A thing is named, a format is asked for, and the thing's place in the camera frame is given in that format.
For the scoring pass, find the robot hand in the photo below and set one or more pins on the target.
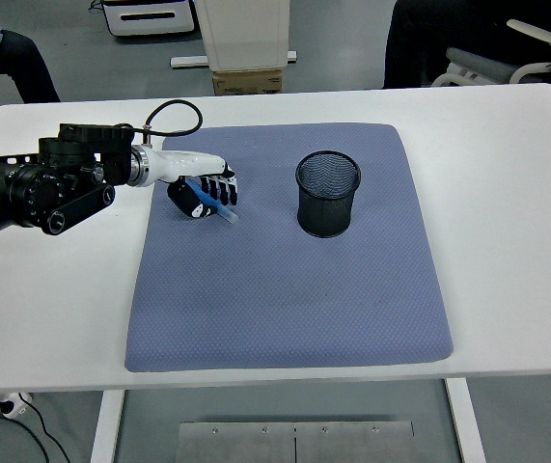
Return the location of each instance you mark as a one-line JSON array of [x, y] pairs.
[[183, 165]]

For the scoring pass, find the blue marker pen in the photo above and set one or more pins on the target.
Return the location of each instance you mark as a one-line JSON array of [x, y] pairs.
[[224, 212]]

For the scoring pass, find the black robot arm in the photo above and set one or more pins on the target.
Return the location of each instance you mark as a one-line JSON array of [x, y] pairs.
[[63, 188]]

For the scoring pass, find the black mesh pen holder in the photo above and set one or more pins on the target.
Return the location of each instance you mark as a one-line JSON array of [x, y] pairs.
[[325, 217]]

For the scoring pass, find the brown cardboard box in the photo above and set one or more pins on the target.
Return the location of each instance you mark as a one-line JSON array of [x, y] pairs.
[[246, 83]]

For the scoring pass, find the white box appliance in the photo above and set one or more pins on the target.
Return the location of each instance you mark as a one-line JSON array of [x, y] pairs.
[[149, 19]]

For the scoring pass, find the blue-grey quilted mat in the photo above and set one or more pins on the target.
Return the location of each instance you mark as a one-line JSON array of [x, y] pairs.
[[280, 299]]

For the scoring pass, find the person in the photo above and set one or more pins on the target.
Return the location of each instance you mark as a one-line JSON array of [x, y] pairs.
[[424, 38], [14, 62]]

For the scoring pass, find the white table leg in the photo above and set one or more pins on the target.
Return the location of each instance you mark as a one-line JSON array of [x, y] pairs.
[[106, 429], [463, 424]]

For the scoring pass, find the white power strip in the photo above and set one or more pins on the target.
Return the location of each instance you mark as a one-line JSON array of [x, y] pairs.
[[12, 406]]

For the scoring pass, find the grey chair with white armrests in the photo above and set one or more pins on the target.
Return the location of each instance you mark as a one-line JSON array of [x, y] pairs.
[[487, 65]]

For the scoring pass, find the white pedestal unit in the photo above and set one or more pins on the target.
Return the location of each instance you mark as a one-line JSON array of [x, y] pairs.
[[246, 34]]

